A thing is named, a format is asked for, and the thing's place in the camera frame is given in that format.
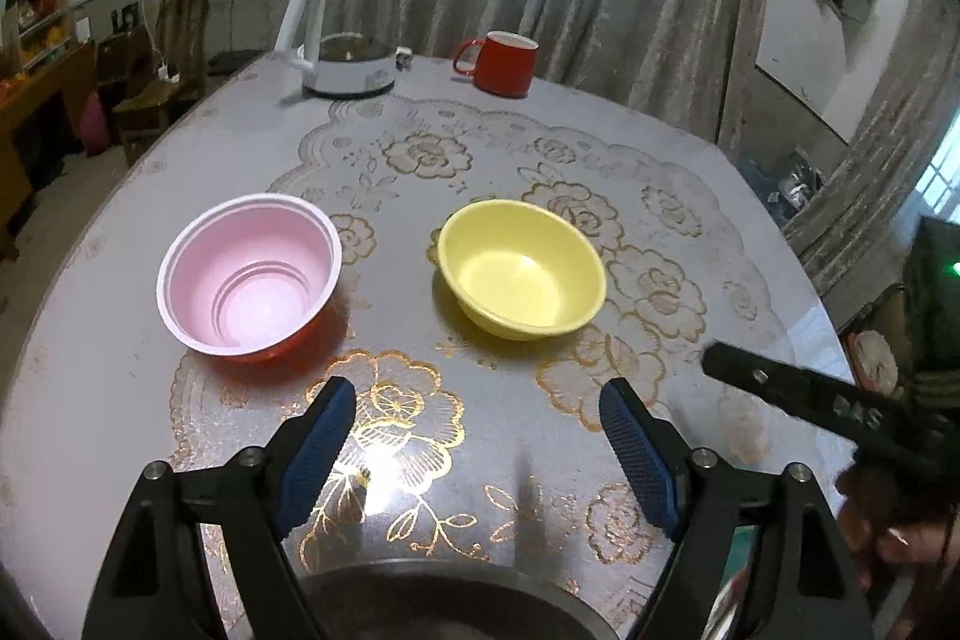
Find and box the red plastic bowl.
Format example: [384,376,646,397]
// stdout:
[155,193,343,364]

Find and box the window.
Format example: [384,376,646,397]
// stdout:
[914,115,960,224]

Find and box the beige window curtain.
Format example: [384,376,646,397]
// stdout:
[784,0,958,296]

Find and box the lace table mat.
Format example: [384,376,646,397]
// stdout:
[167,94,797,596]

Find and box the small wooden shelf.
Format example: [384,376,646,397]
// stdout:
[3,0,76,74]

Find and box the wooden chair by wall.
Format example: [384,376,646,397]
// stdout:
[114,0,210,166]

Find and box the right hand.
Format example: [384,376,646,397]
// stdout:
[835,468,958,590]

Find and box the yellow bowl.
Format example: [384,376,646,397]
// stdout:
[436,200,607,341]

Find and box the red mug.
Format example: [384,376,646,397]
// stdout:
[452,31,539,99]

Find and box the cushioned chair by window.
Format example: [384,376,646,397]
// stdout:
[841,284,911,399]

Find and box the stainless steel bowl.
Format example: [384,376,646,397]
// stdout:
[301,559,617,640]

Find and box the white electric kettle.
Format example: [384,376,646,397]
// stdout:
[274,0,413,99]

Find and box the wooden sideboard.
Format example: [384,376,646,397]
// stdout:
[2,44,96,260]

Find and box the turquoise round tray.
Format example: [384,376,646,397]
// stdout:
[718,526,758,608]

